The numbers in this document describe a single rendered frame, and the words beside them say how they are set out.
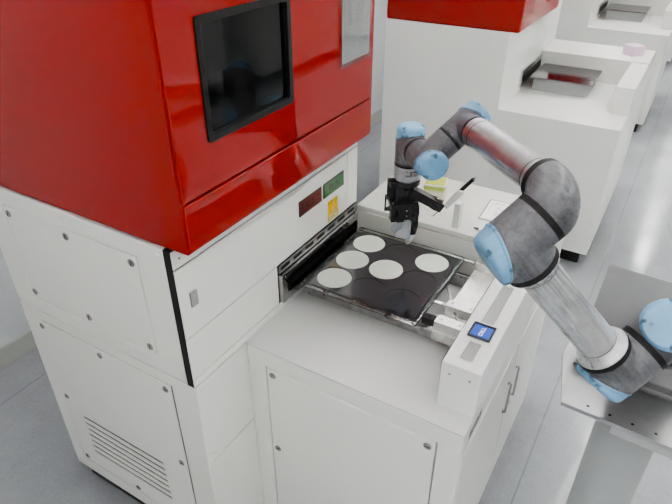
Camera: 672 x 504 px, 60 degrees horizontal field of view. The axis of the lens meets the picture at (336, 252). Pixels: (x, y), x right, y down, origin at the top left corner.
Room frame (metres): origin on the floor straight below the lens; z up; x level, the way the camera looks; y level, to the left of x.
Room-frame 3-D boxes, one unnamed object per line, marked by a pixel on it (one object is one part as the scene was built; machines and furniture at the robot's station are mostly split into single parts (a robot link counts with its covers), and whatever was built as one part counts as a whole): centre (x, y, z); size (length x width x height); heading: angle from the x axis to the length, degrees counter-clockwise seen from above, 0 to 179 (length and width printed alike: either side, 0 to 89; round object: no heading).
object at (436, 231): (1.72, -0.43, 0.89); 0.62 x 0.35 x 0.14; 59
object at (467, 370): (1.20, -0.42, 0.89); 0.55 x 0.09 x 0.14; 149
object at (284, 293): (1.54, 0.04, 0.89); 0.44 x 0.02 x 0.10; 149
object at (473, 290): (1.32, -0.38, 0.87); 0.36 x 0.08 x 0.03; 149
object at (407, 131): (1.45, -0.20, 1.29); 0.09 x 0.08 x 0.11; 18
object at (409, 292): (1.44, -0.14, 0.90); 0.34 x 0.34 x 0.01; 59
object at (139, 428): (1.57, 0.44, 0.41); 0.82 x 0.71 x 0.82; 149
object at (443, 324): (1.19, -0.30, 0.89); 0.08 x 0.03 x 0.03; 59
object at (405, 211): (1.45, -0.19, 1.13); 0.09 x 0.08 x 0.12; 101
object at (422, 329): (1.31, -0.13, 0.84); 0.50 x 0.02 x 0.03; 59
